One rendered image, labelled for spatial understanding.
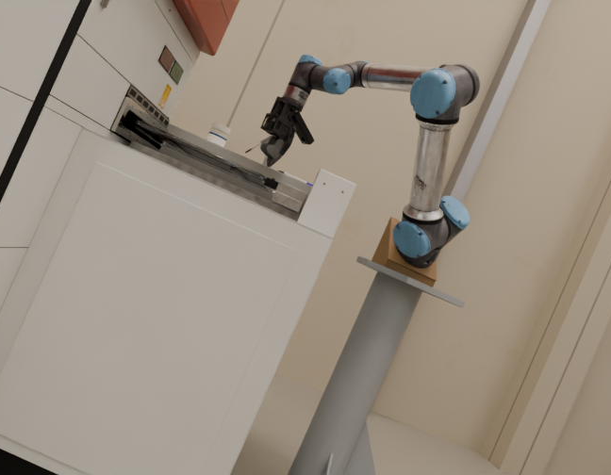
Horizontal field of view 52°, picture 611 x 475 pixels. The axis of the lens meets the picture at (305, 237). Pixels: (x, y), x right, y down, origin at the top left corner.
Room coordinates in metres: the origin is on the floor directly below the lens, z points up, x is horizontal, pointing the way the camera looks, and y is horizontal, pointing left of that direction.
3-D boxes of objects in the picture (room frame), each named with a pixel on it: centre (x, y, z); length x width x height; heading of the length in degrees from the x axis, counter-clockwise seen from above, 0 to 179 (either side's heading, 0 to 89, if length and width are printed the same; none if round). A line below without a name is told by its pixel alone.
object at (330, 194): (1.74, -0.02, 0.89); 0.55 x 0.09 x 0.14; 179
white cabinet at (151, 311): (1.89, 0.24, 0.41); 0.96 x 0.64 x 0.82; 179
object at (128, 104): (1.80, 0.56, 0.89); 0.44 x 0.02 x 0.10; 179
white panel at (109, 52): (1.62, 0.57, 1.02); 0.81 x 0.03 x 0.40; 179
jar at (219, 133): (2.29, 0.45, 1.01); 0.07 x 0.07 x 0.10
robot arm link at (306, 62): (1.94, 0.20, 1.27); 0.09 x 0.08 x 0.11; 53
